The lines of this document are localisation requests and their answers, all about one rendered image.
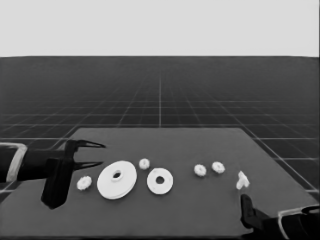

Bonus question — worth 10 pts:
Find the white round carrier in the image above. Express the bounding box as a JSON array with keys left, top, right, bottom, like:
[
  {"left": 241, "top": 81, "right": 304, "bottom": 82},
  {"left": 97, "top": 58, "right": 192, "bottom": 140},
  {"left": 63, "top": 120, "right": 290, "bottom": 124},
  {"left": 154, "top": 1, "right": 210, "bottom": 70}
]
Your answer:
[{"left": 146, "top": 167, "right": 174, "bottom": 196}]

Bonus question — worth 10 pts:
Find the small white T-shaped piece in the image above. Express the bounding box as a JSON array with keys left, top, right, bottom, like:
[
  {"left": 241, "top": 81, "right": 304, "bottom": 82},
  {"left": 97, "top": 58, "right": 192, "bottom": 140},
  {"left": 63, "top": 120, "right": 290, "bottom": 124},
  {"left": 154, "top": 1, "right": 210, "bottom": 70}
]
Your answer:
[{"left": 235, "top": 170, "right": 251, "bottom": 191}]

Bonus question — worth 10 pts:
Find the large thick white disc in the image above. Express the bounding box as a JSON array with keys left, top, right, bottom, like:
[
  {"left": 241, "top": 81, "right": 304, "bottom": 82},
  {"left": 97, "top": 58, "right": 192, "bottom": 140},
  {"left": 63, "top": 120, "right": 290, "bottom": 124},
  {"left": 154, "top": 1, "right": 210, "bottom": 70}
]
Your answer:
[{"left": 96, "top": 160, "right": 138, "bottom": 201}]

